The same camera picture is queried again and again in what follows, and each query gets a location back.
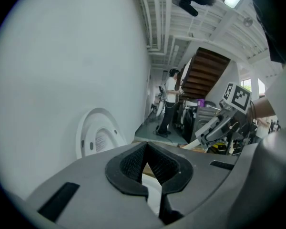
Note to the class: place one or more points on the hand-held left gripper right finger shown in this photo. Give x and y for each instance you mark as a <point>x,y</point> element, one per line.
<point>200,182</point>

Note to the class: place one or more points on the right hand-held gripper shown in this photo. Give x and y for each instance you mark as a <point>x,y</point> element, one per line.
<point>239,99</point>

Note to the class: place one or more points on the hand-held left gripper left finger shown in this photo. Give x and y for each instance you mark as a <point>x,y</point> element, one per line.
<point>90,194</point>

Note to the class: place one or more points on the white toilet with labelled lid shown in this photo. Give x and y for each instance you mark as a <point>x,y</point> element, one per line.
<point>85,132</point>

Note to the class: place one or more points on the person's right forearm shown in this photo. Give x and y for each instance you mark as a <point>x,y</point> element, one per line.
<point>263,108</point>

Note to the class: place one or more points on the purple container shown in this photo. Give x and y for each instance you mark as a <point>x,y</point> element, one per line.
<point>201,102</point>

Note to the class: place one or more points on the dark wooden staircase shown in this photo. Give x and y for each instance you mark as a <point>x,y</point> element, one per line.
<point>205,73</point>

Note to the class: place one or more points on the person's black shirt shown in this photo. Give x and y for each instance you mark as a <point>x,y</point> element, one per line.
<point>276,13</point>

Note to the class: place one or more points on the black head camera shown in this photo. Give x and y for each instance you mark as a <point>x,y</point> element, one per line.
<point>184,5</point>

